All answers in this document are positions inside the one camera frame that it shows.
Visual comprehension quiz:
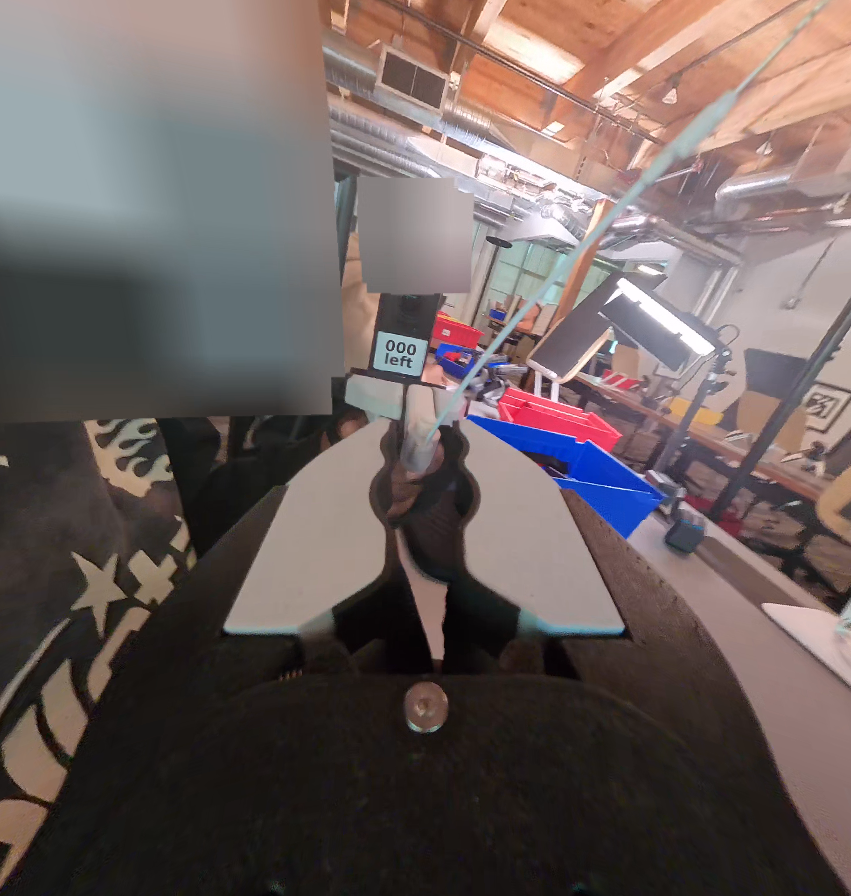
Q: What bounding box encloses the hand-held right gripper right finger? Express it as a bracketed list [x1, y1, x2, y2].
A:
[459, 420, 626, 639]

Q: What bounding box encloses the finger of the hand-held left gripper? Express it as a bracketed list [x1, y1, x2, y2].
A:
[405, 385, 463, 426]
[345, 377, 407, 424]

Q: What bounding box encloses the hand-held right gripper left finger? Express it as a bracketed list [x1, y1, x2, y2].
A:
[223, 420, 398, 639]

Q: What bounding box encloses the thin white rod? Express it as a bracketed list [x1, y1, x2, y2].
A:
[399, 0, 832, 472]

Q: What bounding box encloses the blue plastic storage bin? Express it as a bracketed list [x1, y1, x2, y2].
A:
[467, 414, 668, 540]
[436, 343, 484, 377]

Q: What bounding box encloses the red plastic storage bin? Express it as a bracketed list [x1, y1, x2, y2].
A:
[432, 314, 484, 350]
[499, 387, 622, 454]

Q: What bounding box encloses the black disc floor stand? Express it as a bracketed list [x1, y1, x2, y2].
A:
[709, 268, 851, 520]
[485, 237, 515, 317]

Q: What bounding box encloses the black panel with pale edge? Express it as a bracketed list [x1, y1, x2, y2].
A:
[525, 276, 613, 387]

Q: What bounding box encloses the yellow plastic storage bin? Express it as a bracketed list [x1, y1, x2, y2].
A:
[667, 399, 725, 428]

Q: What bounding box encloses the black light stand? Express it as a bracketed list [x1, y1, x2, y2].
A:
[667, 324, 739, 485]

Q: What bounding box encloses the studio light panel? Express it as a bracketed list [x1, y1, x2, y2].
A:
[600, 273, 722, 373]

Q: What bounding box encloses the white ceiling vent grille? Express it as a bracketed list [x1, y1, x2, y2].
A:
[375, 42, 452, 112]

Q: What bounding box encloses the wooden support post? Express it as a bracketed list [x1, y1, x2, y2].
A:
[551, 198, 617, 314]

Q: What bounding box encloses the silver ventilation duct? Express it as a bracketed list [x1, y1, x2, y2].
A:
[716, 164, 851, 205]

